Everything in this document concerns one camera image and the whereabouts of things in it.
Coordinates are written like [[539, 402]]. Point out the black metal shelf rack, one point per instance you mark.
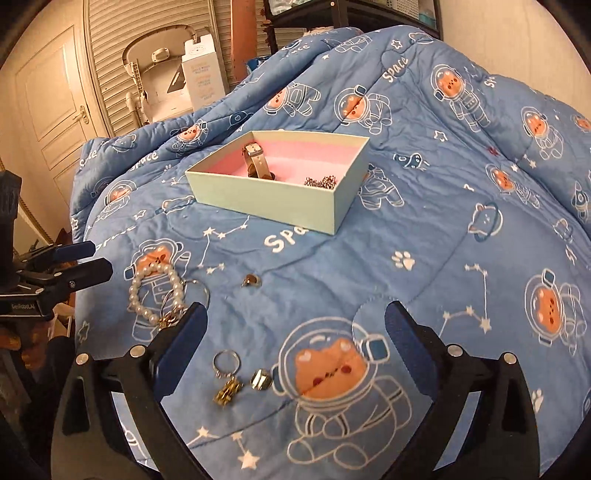
[[351, 14]]

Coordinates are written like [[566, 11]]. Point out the cream louvered closet door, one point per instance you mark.
[[115, 41]]

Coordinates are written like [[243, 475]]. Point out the tall white carton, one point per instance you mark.
[[203, 74]]

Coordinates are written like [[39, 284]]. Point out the thin gold bangle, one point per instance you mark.
[[203, 288]]

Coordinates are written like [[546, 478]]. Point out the keyring with gold charm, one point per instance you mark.
[[226, 376]]

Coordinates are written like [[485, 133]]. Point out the orange wooden plank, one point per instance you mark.
[[244, 37]]

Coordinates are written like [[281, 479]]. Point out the small gold earring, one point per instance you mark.
[[250, 280]]

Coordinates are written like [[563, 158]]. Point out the blue printed astronaut blanket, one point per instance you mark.
[[461, 207]]

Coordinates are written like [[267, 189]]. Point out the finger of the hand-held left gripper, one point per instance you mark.
[[85, 274], [74, 251]]

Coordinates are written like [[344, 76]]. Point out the pale green box pink lining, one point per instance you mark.
[[295, 198]]

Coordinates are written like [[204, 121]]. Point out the cream panelled door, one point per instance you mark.
[[55, 101]]

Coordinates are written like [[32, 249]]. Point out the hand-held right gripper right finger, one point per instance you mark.
[[406, 334]]

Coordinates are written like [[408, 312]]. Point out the white plastic folding seat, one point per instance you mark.
[[152, 55]]

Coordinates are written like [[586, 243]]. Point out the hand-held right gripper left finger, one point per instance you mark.
[[184, 334]]

